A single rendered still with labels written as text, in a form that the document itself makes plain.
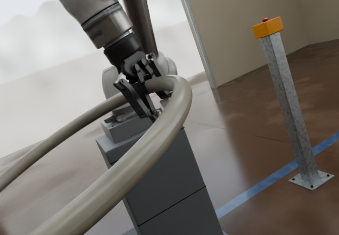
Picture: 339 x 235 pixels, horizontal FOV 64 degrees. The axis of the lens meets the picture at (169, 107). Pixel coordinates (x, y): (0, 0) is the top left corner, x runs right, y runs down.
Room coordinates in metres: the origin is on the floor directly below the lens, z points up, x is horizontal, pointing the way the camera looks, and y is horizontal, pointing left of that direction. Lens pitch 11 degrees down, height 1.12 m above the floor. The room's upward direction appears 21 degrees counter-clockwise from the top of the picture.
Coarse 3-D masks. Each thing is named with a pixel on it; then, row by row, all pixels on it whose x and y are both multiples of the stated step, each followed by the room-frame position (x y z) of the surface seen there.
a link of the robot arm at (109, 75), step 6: (114, 66) 1.39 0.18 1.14; (102, 72) 1.41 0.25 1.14; (108, 72) 1.37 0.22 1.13; (114, 72) 1.36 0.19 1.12; (102, 78) 1.39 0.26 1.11; (108, 78) 1.36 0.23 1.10; (114, 78) 1.35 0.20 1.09; (102, 84) 1.39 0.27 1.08; (108, 84) 1.36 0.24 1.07; (108, 90) 1.36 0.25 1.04; (114, 90) 1.35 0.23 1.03; (108, 96) 1.37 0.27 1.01; (120, 108) 1.36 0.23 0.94
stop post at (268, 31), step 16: (256, 32) 1.65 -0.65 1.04; (272, 32) 1.57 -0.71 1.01; (272, 48) 1.59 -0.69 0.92; (272, 64) 1.62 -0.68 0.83; (272, 80) 1.66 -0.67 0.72; (288, 80) 1.60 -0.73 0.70; (288, 96) 1.59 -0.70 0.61; (288, 112) 1.61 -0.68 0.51; (288, 128) 1.64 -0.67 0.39; (304, 128) 1.60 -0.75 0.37; (304, 144) 1.59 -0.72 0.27; (304, 160) 1.59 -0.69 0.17; (304, 176) 1.63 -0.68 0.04; (320, 176) 1.61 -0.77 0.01
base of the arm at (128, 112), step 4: (124, 108) 1.36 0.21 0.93; (128, 108) 1.36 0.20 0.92; (132, 108) 1.37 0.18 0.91; (112, 112) 1.40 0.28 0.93; (116, 112) 1.37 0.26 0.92; (120, 112) 1.36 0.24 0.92; (124, 112) 1.36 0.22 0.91; (128, 112) 1.36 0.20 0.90; (132, 112) 1.36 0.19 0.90; (108, 116) 1.40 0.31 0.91; (112, 116) 1.38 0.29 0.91; (116, 116) 1.38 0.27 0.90; (120, 116) 1.36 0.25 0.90; (124, 116) 1.34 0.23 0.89; (128, 116) 1.35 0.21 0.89; (132, 116) 1.36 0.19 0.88; (104, 120) 1.38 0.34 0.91; (108, 120) 1.37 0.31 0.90; (112, 120) 1.38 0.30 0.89; (116, 120) 1.37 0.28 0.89; (120, 120) 1.32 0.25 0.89; (124, 120) 1.33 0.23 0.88
